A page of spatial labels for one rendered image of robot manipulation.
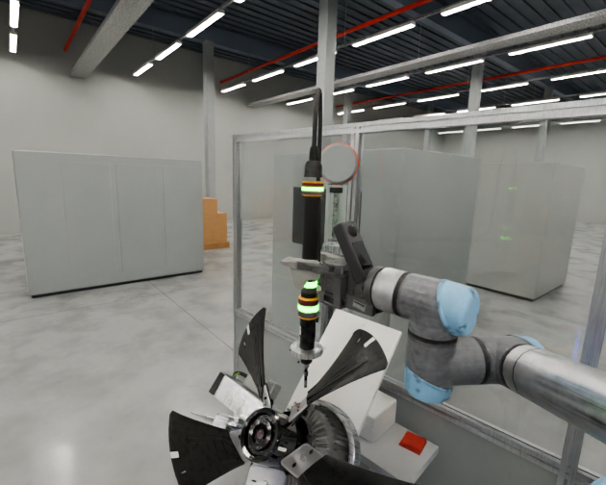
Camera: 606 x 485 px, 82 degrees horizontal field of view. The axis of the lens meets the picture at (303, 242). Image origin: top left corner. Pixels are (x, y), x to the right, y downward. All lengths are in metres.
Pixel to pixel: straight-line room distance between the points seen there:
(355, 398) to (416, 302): 0.64
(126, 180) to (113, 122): 6.96
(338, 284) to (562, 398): 0.35
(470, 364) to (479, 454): 0.97
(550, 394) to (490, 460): 1.02
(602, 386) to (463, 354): 0.18
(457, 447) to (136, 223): 5.58
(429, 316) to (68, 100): 12.70
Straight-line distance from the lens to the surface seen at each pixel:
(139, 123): 13.27
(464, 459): 1.61
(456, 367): 0.61
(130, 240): 6.32
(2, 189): 12.74
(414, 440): 1.55
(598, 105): 1.25
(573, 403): 0.54
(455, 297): 0.55
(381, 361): 0.87
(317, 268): 0.65
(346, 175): 1.39
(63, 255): 6.22
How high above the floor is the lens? 1.83
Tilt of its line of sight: 11 degrees down
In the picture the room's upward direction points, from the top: 2 degrees clockwise
